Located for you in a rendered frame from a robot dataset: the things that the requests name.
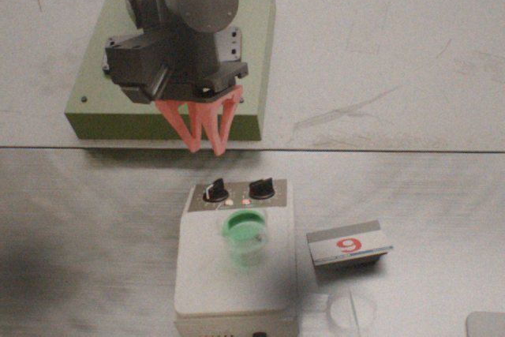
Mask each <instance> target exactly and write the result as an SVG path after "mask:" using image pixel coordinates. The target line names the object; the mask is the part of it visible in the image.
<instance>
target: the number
mask: <svg viewBox="0 0 505 337"><path fill-rule="evenodd" d="M384 246H389V244H388V243H387V241H386V239H385V238H384V236H383V235H382V234H381V232H377V233H372V234H365V235H361V236H356V237H352V238H344V239H339V240H335V241H330V242H323V243H318V244H314V245H312V249H313V252H314V254H315V257H316V259H322V258H326V257H330V256H338V255H342V254H347V253H355V252H359V251H364V250H368V249H376V248H380V247H384Z"/></svg>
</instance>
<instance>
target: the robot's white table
mask: <svg viewBox="0 0 505 337"><path fill-rule="evenodd" d="M104 1H105V0H0V148H75V149H150V150H189V148H188V147H187V145H186V144H185V142H184V141H183V140H108V139H78V138H77V135H76V134H75V133H74V131H73V128H72V127H71V125H70V124H69V122H68V120H67V118H66V116H65V115H64V110H65V107H66V104H67V102H68V100H69V96H70V94H71V91H72V89H73V86H74V83H75V80H76V78H77V74H78V72H79V70H80V66H81V63H82V62H83V59H84V55H85V53H86V50H87V48H88V44H89V42H90V39H91V37H92V33H93V31H94V29H95V25H96V22H97V20H98V18H99V15H100V12H101V9H102V7H103V3H104ZM275 3H276V17H275V30H274V38H273V45H272V52H271V65H270V73H269V80H268V87H267V101H266V108H265V115H264V128H263V136H262V140H228V141H227V142H226V149H225V151H299V152H449V153H505V0H275Z"/></svg>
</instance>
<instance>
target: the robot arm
mask: <svg viewBox="0 0 505 337"><path fill-rule="evenodd" d="M125 6H126V9H127V12H128V15H129V16H130V18H131V20H132V21H133V23H134V24H135V26H136V28H137V30H139V29H143V31H144V33H143V34H133V35H123V36H111V37H109V38H108V39H107V42H106V46H105V50H104V54H103V61H102V65H101V67H102V69H103V72H104V73H105V74H106V75H110V77H111V81H112V82H113V83H114V84H117V85H118V86H119V87H120V88H121V90H122V91H123V93H124V94H125V95H126V96H127V97H128V98H129V99H130V100H131V101H132V102H133V103H140V104H148V105H150V104H151V102H152V101H154V103H155V106H156V107H157V108H158V109H159V111H160V112H161V113H162V114H163V116H164V117H165V118H166V119H167V120H168V122H169V123H170V124H171V125H172V126H173V127H174V128H175V129H176V130H177V132H178V133H179V135H180V136H181V138H182V140H183V141H184V142H185V144H186V145H187V147H188V148H189V150H190V151H191V152H196V151H197V150H199V149H200V138H201V122H202V123H203V126H204V129H205V131H206V134H207V135H208V139H209V141H210V143H211V146H212V148H213V150H214V152H215V154H216V155H221V154H222V153H224V152H225V149H226V142H227V138H228V135H229V131H230V124H231V122H232V120H233V117H234V114H235V111H236V109H237V107H238V104H239V101H240V98H241V95H242V93H243V85H241V84H237V83H236V77H238V79H243V78H244V77H247V76H248V75H249V67H248V63H247V62H241V38H242V34H241V29H240V28H239V27H238V26H231V27H227V26H228V25H229V24H230V23H231V22H232V21H233V19H234V18H235V16H236V14H237V11H238V6H239V0H125ZM203 88H207V89H209V90H207V91H206V92H204V90H203ZM185 103H187V107H188V110H189V117H190V121H191V129H192V136H191V134H190V132H189V131H188V129H187V127H186V125H185V123H184V122H183V120H182V118H181V115H180V114H179V113H178V108H179V107H180V106H181V105H183V104H185ZM222 105H223V113H222V121H221V127H220V134H219V133H218V121H217V114H218V112H219V107H221V106H222Z"/></svg>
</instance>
